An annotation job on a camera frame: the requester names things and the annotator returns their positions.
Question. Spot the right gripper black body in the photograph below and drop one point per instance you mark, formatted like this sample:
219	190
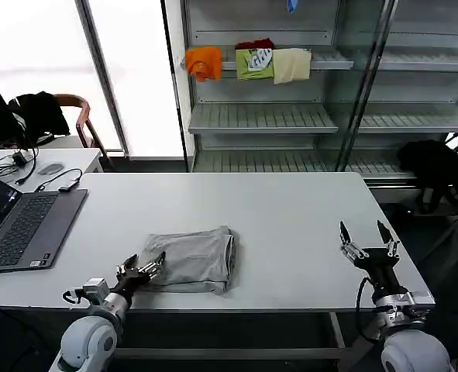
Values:
381	271

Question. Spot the grey window post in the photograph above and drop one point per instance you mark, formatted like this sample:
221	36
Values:
104	85

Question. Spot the wooden chair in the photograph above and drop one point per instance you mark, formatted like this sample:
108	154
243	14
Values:
85	124

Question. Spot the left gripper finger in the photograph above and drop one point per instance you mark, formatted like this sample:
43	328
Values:
127	264
151	269

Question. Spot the black frame strip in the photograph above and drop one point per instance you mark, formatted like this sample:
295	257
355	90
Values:
174	97

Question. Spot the dark grey laptop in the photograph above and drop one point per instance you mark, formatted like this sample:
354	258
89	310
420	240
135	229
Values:
35	224

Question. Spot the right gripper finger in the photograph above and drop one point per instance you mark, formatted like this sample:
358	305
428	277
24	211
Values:
350	248
388	242

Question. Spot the grey shelf rack with clothes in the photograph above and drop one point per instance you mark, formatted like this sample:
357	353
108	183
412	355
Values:
271	116

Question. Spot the grey shirt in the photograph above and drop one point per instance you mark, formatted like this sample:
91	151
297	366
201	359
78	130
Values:
193	259

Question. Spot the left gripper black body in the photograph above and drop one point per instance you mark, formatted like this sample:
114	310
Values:
129	283

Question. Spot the black jacket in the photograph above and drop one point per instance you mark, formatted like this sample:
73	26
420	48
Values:
38	116

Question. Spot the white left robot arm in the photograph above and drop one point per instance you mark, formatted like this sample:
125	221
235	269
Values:
93	333

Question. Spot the white side desk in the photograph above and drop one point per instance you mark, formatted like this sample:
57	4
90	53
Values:
81	159

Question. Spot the black bag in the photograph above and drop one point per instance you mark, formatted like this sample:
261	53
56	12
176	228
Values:
432	166

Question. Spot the grey computer mouse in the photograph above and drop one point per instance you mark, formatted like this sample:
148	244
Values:
50	168

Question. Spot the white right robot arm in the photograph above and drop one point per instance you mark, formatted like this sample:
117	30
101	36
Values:
410	333

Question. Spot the black power charger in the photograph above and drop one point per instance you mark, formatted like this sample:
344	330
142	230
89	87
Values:
19	159

